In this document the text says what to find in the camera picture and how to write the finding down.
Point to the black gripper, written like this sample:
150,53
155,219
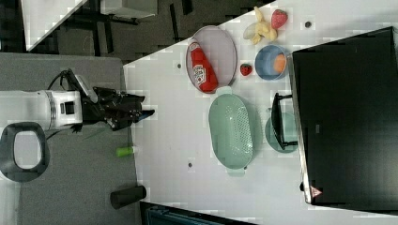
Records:
117,109

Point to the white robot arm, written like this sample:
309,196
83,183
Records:
27,116

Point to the green lime toy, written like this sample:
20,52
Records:
125,151

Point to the red plush ketchup bottle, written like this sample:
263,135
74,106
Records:
203,72

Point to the black cylinder cup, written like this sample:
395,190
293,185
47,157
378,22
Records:
127,196

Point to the grey oval plate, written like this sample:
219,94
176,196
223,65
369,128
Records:
220,51

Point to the blue crate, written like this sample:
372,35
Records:
156,214

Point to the small red strawberry toy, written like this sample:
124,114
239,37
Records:
246,69

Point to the blue bowl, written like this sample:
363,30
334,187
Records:
264,62

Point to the peeled banana toy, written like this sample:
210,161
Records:
260,29

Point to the orange ball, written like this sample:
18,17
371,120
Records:
279,63

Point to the mint green mug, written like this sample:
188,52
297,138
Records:
281,132

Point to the large pink strawberry toy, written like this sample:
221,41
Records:
278,18

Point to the black toaster oven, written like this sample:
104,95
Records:
345,101

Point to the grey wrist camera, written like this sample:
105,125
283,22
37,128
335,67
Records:
86,87

